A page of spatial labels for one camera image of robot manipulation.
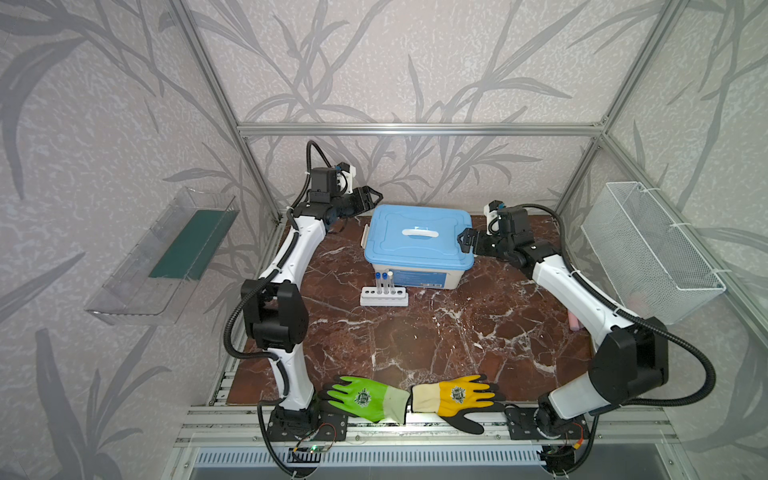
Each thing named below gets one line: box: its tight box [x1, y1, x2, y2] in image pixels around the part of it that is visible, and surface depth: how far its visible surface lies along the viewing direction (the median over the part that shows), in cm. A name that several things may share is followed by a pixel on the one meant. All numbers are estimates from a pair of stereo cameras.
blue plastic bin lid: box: [365, 205, 475, 270], surface depth 95 cm
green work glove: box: [318, 375, 411, 424], surface depth 78 cm
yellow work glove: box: [410, 374, 506, 434], surface depth 77 cm
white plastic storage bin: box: [360, 206, 475, 289], surface depth 95 cm
